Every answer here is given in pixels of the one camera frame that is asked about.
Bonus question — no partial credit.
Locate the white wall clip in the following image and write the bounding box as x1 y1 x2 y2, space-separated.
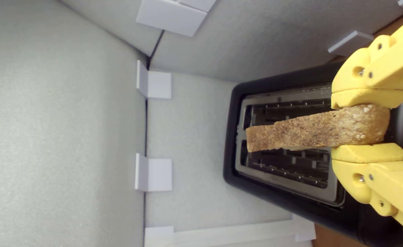
328 31 374 57
136 60 172 100
136 0 217 37
134 153 173 192
144 225 175 247

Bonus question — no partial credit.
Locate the brown bread slice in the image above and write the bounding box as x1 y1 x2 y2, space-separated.
245 104 391 153

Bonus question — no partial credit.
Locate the black two-slot toaster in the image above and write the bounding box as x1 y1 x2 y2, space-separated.
223 60 403 247

